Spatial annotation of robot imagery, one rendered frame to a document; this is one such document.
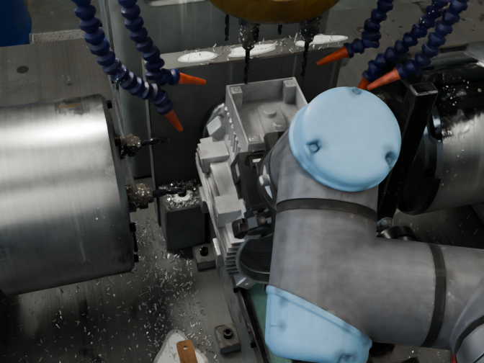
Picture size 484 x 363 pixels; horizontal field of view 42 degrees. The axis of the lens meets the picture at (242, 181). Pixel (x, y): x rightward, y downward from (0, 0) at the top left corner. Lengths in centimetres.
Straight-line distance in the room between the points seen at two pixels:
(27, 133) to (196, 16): 35
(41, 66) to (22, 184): 77
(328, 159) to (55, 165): 42
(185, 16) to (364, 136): 60
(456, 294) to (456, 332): 2
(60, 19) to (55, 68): 166
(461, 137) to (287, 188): 48
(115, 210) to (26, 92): 72
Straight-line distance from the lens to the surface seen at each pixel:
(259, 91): 89
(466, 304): 45
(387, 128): 44
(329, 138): 43
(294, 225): 44
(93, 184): 76
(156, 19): 99
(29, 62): 153
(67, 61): 151
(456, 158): 90
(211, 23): 102
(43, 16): 318
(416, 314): 44
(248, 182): 63
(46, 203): 76
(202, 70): 91
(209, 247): 108
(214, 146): 88
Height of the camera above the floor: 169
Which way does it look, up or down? 48 degrees down
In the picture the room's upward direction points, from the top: 4 degrees clockwise
